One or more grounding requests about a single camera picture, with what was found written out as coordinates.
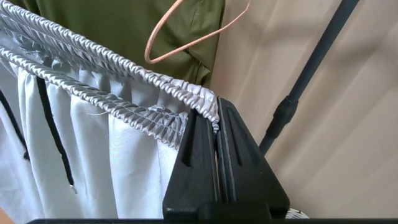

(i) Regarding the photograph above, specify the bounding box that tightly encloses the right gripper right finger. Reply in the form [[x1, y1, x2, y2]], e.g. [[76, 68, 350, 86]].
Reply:
[[216, 96, 290, 218]]

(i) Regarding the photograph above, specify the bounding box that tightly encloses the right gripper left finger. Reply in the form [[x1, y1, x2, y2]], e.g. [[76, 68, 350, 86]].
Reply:
[[162, 108, 221, 218]]

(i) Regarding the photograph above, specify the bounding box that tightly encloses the green sleeveless shirt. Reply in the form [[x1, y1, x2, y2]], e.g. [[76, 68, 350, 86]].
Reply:
[[9, 0, 226, 90]]

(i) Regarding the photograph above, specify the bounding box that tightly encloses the beige curtain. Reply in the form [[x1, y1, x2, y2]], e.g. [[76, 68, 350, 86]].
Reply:
[[210, 0, 398, 218]]

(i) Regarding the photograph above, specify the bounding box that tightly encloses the white laundry basket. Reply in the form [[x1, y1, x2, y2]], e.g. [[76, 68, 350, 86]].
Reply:
[[285, 208, 310, 219]]

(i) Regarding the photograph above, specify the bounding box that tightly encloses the black clothes rack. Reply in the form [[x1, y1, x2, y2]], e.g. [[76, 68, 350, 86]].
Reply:
[[259, 0, 360, 156]]

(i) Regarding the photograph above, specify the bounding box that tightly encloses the pale grey garment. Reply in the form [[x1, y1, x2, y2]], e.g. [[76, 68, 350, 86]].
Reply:
[[0, 0, 220, 224]]

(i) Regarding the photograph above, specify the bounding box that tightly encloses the pink clothes hanger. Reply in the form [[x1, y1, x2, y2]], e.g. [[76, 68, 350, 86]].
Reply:
[[144, 0, 252, 65]]

